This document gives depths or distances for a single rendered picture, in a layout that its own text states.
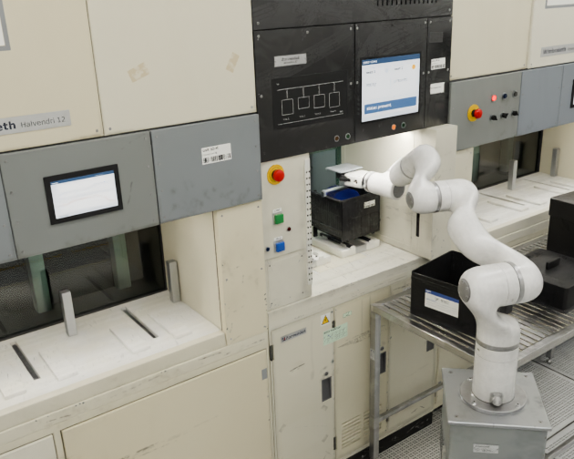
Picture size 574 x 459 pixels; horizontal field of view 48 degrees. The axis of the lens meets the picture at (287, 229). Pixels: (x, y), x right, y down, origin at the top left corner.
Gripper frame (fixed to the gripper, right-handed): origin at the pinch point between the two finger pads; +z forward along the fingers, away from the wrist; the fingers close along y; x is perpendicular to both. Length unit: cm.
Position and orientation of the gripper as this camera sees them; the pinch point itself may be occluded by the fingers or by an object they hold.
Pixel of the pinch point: (343, 173)
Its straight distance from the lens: 271.5
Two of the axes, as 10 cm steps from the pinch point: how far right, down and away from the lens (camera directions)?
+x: -0.4, -9.4, -3.5
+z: -5.9, -2.6, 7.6
